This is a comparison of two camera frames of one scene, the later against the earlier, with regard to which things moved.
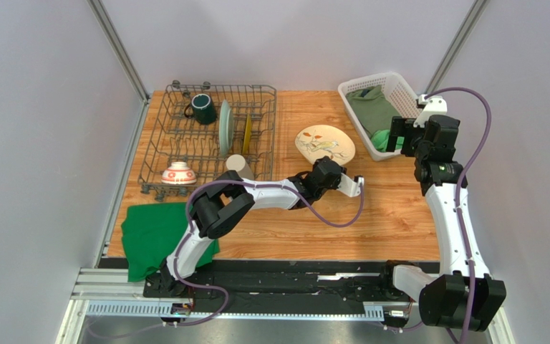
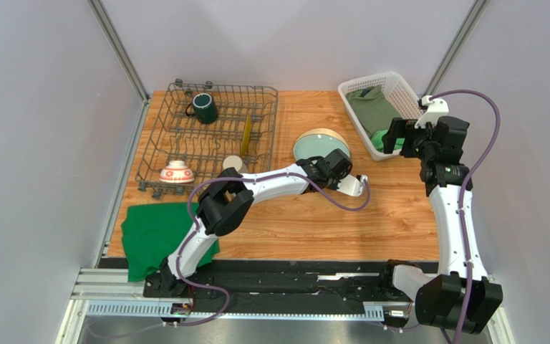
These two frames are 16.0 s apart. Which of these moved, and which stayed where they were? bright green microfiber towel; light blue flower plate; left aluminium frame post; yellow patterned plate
Moved: light blue flower plate
Stayed: bright green microfiber towel; left aluminium frame post; yellow patterned plate
